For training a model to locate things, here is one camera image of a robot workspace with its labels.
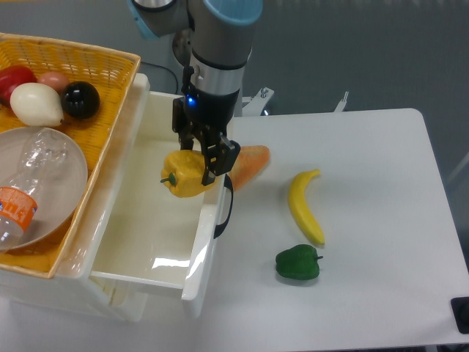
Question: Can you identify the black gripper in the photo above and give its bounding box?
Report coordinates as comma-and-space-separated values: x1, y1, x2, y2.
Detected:
172, 68, 241, 186

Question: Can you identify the yellow bell pepper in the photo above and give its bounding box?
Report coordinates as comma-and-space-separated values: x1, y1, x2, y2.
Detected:
160, 150, 218, 198

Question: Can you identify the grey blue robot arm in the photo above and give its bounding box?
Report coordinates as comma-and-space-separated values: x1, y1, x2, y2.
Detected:
128, 1, 263, 186

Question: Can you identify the open white upper drawer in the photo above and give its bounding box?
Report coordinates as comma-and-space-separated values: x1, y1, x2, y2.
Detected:
92, 91, 229, 318

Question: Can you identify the green bell pepper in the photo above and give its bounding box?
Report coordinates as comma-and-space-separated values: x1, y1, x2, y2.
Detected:
275, 244, 322, 281

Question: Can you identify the yellow wicker basket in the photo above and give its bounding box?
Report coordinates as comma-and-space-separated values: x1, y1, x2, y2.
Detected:
1, 33, 141, 279

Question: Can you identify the yellow banana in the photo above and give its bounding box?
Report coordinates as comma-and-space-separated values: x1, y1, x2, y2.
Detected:
287, 169, 325, 246

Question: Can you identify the black round fruit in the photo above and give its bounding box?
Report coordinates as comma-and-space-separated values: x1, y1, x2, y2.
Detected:
60, 81, 100, 120

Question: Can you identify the pink peach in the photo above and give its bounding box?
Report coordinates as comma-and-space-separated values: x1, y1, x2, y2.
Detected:
37, 71, 70, 95

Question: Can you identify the white pear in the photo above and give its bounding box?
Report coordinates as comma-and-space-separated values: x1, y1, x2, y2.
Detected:
10, 83, 64, 127

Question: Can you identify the clear plastic bottle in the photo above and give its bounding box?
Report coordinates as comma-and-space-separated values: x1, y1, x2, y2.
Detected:
1, 128, 67, 252

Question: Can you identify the red apple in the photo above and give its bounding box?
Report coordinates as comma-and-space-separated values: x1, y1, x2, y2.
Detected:
0, 65, 37, 108

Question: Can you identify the black object at table edge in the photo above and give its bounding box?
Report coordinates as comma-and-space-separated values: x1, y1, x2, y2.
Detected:
450, 297, 469, 334

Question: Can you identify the black drawer handle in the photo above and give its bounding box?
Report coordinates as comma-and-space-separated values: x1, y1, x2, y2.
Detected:
213, 175, 234, 239

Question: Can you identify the white table bracket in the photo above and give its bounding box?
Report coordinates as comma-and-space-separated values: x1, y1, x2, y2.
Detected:
242, 87, 275, 117

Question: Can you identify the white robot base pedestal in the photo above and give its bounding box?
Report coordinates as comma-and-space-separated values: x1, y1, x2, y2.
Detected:
172, 29, 254, 117

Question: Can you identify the black cable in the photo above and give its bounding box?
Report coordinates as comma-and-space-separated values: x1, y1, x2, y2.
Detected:
139, 60, 180, 95

